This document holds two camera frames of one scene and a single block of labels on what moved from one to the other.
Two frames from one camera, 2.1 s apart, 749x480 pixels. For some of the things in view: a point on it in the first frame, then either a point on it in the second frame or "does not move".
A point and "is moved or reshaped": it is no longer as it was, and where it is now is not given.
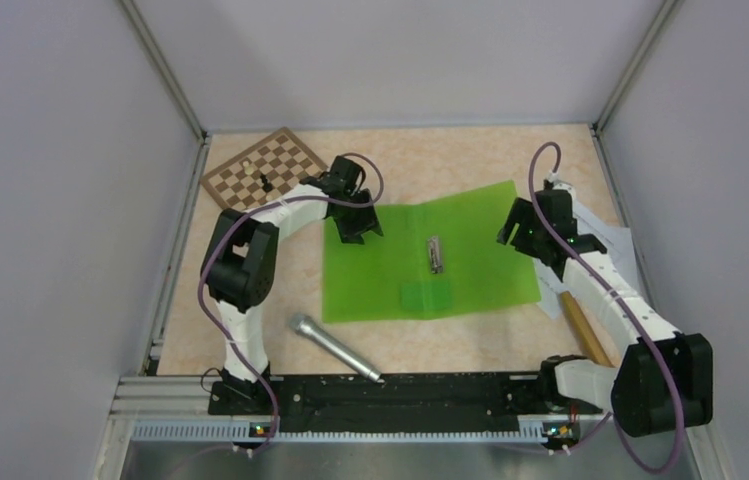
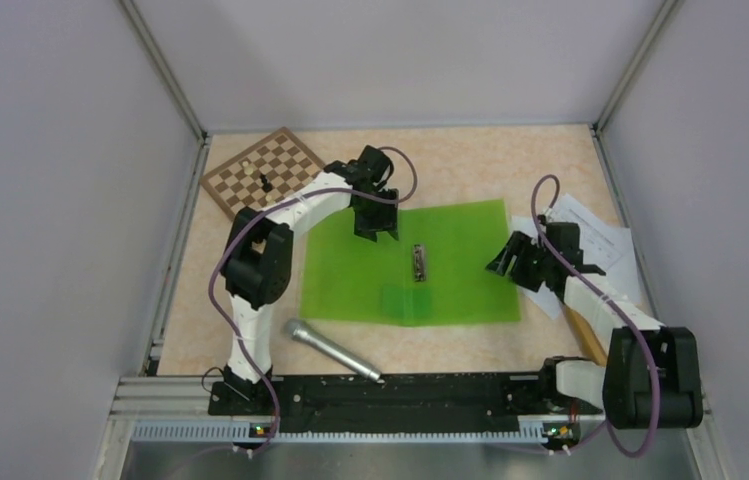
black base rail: (398, 403) does not move
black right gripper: (521, 211) → (520, 244)
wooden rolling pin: (593, 346) does not move
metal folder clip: (436, 266) → (419, 262)
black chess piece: (267, 187) does not move
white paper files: (618, 239) does not move
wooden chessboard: (276, 163) does not move
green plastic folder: (436, 258) is moved or reshaped
